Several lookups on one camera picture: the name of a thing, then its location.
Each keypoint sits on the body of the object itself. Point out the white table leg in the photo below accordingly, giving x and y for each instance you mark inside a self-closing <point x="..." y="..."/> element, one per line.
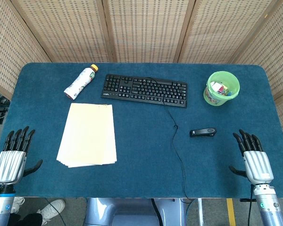
<point x="200" y="212"/>

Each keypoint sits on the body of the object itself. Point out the left robot arm blue grey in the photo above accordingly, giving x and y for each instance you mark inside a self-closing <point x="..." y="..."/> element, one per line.
<point x="2" y="207"/>

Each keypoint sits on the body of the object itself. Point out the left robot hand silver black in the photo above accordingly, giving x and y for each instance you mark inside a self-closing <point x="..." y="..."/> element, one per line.
<point x="10" y="167"/>

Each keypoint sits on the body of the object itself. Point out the black computer keyboard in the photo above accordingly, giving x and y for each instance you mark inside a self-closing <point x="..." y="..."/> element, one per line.
<point x="143" y="90"/>

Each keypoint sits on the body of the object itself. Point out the white drink bottle orange cap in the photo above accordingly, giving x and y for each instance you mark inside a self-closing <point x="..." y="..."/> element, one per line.
<point x="81" y="81"/>

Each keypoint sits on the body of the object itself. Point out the woven bamboo screen panel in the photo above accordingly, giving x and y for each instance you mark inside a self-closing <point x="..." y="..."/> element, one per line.
<point x="280" y="58"/>
<point x="4" y="47"/>
<point x="148" y="30"/>
<point x="61" y="30"/>
<point x="226" y="30"/>

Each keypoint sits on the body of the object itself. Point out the blue table cloth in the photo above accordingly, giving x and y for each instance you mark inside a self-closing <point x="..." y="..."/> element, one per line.
<point x="143" y="164"/>

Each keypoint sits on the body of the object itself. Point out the red toy block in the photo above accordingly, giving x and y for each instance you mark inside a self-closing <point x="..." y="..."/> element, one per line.
<point x="220" y="89"/>

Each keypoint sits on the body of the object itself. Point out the white sneaker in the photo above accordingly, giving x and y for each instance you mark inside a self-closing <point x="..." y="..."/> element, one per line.
<point x="19" y="203"/>
<point x="54" y="207"/>

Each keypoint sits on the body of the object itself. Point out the black trouser leg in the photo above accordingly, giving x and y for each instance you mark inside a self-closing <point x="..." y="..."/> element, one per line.
<point x="26" y="221"/>

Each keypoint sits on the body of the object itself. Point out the cream spiral notepad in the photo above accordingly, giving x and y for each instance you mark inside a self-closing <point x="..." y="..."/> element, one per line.
<point x="87" y="136"/>

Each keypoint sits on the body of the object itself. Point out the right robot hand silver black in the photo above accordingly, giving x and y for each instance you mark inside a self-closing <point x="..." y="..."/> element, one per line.
<point x="258" y="166"/>

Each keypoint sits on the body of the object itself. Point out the green plastic bucket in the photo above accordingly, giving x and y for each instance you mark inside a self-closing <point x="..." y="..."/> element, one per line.
<point x="211" y="99"/>

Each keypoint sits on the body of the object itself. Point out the white toy piece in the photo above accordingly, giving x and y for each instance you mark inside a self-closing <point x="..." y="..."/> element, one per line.
<point x="214" y="84"/>

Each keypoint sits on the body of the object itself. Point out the black stapler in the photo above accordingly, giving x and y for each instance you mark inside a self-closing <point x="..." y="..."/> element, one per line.
<point x="202" y="132"/>

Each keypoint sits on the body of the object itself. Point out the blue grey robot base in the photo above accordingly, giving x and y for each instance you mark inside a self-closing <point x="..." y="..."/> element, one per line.
<point x="132" y="212"/>

